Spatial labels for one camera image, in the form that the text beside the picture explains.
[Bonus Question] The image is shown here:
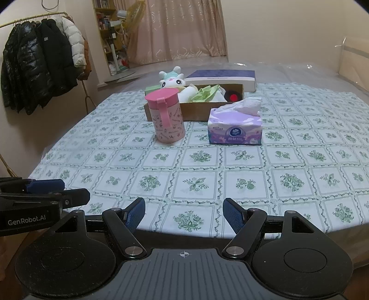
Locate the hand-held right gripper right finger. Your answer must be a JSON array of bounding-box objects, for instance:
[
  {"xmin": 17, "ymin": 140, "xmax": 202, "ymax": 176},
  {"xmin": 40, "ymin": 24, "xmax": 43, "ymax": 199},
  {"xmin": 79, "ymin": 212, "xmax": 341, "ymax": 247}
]
[{"xmin": 223, "ymin": 198, "xmax": 323, "ymax": 259}]

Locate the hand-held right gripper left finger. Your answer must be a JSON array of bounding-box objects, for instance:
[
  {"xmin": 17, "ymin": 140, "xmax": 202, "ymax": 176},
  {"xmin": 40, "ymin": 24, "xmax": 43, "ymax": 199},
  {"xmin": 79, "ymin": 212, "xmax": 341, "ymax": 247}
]
[{"xmin": 46, "ymin": 198, "xmax": 146, "ymax": 260}]

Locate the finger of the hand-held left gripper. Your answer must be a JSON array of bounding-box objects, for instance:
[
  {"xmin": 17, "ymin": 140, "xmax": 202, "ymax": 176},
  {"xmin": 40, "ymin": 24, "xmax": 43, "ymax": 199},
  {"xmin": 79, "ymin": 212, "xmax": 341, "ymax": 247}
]
[
  {"xmin": 0, "ymin": 188, "xmax": 90, "ymax": 209},
  {"xmin": 0, "ymin": 179, "xmax": 65, "ymax": 194}
]

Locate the brown cardboard box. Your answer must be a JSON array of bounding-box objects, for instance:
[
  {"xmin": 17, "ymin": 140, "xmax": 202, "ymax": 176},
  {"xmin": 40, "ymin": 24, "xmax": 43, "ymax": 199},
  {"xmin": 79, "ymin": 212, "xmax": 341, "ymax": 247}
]
[{"xmin": 143, "ymin": 84, "xmax": 245, "ymax": 122}]

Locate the black round pad red centre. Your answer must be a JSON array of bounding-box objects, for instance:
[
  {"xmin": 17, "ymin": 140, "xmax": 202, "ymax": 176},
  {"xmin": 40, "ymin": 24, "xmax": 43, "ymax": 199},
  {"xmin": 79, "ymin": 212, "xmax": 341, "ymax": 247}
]
[{"xmin": 224, "ymin": 90, "xmax": 244, "ymax": 102}]

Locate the light green cloth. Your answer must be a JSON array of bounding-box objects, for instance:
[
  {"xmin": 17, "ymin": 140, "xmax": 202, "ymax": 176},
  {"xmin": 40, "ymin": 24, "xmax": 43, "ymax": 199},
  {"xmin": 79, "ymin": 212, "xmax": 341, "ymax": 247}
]
[{"xmin": 189, "ymin": 85, "xmax": 222, "ymax": 103}]

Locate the large white cloth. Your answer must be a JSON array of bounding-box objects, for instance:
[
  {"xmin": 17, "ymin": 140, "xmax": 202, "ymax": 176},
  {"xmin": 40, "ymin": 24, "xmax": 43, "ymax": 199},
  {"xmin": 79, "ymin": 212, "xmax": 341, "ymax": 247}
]
[{"xmin": 177, "ymin": 86, "xmax": 199, "ymax": 103}]

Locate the purple tissue pack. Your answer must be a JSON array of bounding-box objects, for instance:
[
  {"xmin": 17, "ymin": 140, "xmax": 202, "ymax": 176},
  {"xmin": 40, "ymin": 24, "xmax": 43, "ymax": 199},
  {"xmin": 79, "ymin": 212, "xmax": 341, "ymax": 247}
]
[{"xmin": 208, "ymin": 97, "xmax": 263, "ymax": 145}]

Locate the pink patterned bottle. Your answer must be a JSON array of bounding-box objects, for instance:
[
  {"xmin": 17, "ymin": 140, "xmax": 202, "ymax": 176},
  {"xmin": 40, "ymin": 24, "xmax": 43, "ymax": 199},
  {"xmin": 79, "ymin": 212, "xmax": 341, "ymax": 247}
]
[{"xmin": 145, "ymin": 88, "xmax": 186, "ymax": 143}]

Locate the glossy black puffer jacket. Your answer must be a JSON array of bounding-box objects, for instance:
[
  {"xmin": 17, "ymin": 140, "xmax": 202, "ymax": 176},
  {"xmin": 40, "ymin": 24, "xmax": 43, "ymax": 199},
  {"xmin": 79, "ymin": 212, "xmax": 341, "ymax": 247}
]
[{"xmin": 1, "ymin": 21, "xmax": 54, "ymax": 116}]

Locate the matte black jacket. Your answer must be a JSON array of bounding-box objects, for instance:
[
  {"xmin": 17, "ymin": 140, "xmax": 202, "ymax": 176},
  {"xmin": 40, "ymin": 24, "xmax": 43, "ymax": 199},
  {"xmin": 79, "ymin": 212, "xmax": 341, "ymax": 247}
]
[{"xmin": 36, "ymin": 18, "xmax": 79, "ymax": 97}]

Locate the brown jacket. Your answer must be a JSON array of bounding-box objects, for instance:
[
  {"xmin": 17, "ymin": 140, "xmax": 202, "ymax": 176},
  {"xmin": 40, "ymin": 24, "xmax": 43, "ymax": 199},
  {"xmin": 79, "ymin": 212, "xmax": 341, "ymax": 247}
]
[{"xmin": 77, "ymin": 39, "xmax": 92, "ymax": 81}]

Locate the white rabbit plush toy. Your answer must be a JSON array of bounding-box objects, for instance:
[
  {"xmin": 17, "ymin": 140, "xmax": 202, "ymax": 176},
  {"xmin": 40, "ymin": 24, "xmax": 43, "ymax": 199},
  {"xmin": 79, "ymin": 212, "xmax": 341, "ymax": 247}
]
[{"xmin": 158, "ymin": 66, "xmax": 186, "ymax": 89}]

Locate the blue and white flat box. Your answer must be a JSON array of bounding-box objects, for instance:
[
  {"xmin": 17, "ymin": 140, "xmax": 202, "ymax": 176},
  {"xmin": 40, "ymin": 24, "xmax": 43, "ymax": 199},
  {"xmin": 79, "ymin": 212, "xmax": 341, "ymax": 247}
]
[{"xmin": 184, "ymin": 70, "xmax": 256, "ymax": 93}]

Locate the white puffer jacket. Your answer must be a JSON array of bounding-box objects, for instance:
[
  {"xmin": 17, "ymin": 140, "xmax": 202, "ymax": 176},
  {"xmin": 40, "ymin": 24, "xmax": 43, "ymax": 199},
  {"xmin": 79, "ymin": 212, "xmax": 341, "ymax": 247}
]
[{"xmin": 55, "ymin": 16, "xmax": 87, "ymax": 68}]

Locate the golden clothes rack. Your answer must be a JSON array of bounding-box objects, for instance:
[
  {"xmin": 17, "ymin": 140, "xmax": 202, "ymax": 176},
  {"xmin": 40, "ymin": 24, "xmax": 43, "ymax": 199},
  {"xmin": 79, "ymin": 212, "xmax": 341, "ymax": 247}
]
[{"xmin": 0, "ymin": 12, "xmax": 97, "ymax": 177}]

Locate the wooden bookshelf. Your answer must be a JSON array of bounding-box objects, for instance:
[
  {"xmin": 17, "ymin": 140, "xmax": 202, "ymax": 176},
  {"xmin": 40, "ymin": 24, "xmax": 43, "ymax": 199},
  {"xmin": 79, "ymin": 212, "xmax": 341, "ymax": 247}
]
[{"xmin": 92, "ymin": 0, "xmax": 130, "ymax": 77}]

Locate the standing fan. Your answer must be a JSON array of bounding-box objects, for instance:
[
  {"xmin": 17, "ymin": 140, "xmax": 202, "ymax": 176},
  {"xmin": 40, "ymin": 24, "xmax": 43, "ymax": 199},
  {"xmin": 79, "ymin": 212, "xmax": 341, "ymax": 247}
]
[{"xmin": 105, "ymin": 1, "xmax": 146, "ymax": 84}]

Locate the pink patterned curtain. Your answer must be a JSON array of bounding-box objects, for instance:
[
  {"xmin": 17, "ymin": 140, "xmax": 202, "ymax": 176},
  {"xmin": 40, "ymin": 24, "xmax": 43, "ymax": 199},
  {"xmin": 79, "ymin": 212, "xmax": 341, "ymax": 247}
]
[{"xmin": 127, "ymin": 0, "xmax": 228, "ymax": 64}]

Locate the beige bed headboard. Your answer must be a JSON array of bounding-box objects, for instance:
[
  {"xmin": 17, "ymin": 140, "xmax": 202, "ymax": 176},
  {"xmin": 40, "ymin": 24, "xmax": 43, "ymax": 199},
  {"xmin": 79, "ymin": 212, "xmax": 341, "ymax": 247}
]
[{"xmin": 337, "ymin": 36, "xmax": 369, "ymax": 93}]

